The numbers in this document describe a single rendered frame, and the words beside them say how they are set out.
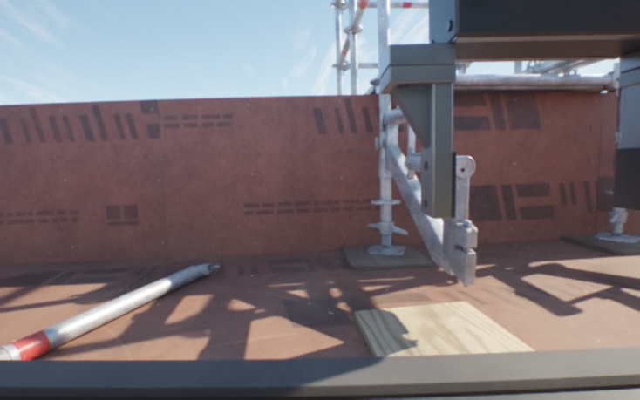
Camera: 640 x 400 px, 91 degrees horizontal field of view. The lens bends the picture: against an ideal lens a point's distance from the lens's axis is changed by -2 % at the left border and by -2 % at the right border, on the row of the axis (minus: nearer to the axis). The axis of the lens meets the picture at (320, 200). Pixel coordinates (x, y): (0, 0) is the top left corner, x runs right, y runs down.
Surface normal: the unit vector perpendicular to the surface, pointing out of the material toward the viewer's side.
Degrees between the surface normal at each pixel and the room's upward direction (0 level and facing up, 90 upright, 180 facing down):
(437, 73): 90
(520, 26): 90
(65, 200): 90
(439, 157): 90
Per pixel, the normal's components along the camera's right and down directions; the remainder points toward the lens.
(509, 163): 0.06, 0.10
